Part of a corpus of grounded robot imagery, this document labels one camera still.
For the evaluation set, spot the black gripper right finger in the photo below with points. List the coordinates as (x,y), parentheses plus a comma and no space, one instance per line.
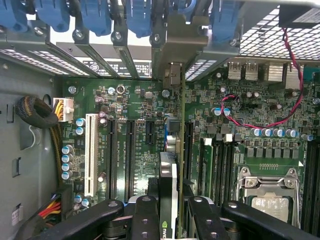
(250,222)

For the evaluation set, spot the dark grey PC case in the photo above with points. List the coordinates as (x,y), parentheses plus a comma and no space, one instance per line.
(25,162)

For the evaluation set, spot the grey power supply unit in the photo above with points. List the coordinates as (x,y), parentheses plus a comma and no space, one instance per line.
(112,67)

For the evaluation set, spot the white expansion slot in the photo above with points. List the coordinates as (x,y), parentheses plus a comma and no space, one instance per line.
(91,155)

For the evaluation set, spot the blue expansion slot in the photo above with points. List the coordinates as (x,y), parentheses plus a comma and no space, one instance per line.
(167,125)

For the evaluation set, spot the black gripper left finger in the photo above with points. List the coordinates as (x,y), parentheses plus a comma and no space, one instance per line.
(87,220)

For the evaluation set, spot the long black expansion slot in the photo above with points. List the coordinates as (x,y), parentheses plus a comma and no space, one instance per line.
(131,160)
(112,160)
(189,150)

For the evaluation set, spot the white power connector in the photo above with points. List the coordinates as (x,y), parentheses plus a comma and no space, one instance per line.
(65,110)

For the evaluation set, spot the metal CPU socket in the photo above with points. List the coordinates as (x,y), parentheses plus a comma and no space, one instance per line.
(243,190)

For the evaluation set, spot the short black expansion slot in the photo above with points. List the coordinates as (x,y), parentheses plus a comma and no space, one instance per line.
(150,132)

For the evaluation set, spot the green motherboard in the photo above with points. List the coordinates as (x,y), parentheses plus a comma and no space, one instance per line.
(150,100)

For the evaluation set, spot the grey metal slot cover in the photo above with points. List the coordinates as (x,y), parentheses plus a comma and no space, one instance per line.
(156,62)
(126,60)
(100,60)
(72,60)

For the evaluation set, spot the silver installed CPU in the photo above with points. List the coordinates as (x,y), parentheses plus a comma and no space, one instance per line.
(270,208)

